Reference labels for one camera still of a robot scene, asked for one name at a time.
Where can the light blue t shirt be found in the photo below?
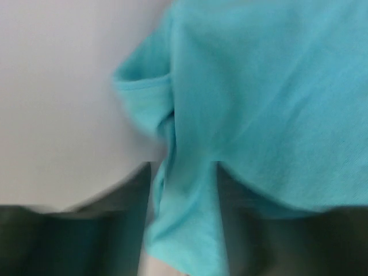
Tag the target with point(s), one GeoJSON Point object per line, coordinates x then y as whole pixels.
{"type": "Point", "coordinates": [274, 91]}

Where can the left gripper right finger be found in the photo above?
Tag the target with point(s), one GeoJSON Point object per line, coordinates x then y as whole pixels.
{"type": "Point", "coordinates": [331, 243]}

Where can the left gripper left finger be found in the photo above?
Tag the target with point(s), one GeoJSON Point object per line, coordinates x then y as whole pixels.
{"type": "Point", "coordinates": [103, 237]}

